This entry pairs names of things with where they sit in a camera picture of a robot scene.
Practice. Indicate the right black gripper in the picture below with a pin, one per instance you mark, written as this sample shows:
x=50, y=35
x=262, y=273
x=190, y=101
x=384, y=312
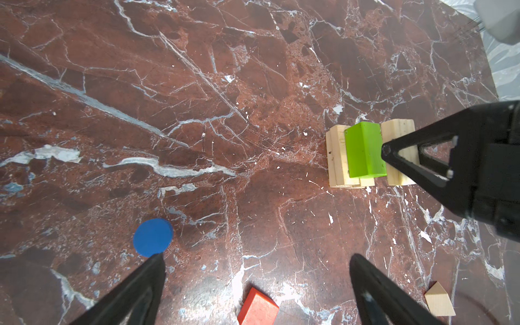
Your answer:
x=488, y=150

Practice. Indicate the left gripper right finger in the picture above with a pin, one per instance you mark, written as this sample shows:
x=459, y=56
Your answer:
x=380, y=301

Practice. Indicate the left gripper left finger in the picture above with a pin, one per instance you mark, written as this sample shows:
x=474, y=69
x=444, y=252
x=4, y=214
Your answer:
x=136, y=300

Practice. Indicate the wood block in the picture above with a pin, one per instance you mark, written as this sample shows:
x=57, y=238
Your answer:
x=393, y=129
x=337, y=161

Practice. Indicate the small wood cube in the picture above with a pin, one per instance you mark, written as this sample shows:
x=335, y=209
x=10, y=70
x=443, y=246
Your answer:
x=438, y=301

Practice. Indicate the blue round block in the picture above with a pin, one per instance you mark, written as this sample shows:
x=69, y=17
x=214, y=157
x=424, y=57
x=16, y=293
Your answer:
x=153, y=237

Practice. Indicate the green block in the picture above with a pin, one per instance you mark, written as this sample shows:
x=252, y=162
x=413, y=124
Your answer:
x=363, y=143

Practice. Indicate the red block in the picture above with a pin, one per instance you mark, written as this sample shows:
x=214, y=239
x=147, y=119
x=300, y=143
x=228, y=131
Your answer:
x=258, y=309

